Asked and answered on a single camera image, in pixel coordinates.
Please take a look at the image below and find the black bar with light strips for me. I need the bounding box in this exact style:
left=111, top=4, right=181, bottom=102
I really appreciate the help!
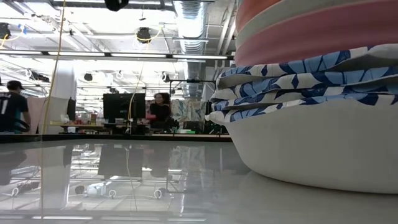
left=0, top=49, right=234, bottom=62

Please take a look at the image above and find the floral patterned panel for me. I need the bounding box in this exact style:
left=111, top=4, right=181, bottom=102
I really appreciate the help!
left=170, top=98, right=206, bottom=123

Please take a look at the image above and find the thin yellow hanging cable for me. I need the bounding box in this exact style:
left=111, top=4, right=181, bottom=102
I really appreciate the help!
left=126, top=27, right=163, bottom=135

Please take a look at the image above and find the small black monitor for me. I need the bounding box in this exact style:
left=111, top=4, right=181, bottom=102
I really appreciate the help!
left=67, top=98, right=77, bottom=121

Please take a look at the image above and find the red bowl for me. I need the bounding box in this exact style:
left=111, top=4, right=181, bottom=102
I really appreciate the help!
left=235, top=0, right=282, bottom=34

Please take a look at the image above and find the cluttered background workbench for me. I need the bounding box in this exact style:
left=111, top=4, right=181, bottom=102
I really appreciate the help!
left=49, top=113, right=150, bottom=134

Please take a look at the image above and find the black ceiling cable reel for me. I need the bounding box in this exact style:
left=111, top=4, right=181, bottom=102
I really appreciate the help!
left=136, top=27, right=152, bottom=44

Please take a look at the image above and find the pink bowl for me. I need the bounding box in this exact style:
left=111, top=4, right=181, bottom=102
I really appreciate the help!
left=234, top=0, right=398, bottom=67

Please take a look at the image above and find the large black monitor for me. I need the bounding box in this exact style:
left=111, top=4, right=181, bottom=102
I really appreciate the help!
left=103, top=93, right=146, bottom=121

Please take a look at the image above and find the thick yellow cable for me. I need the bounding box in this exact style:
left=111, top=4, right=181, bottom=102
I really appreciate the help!
left=40, top=0, right=67, bottom=135

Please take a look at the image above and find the person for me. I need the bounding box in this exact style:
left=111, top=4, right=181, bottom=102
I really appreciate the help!
left=148, top=92, right=172, bottom=129
left=0, top=80, right=32, bottom=134

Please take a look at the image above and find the black overhead camera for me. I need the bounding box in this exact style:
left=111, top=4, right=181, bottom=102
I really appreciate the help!
left=104, top=0, right=130, bottom=12

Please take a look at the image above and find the silver ceiling duct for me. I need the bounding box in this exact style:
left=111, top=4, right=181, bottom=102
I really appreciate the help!
left=172, top=0, right=208, bottom=97

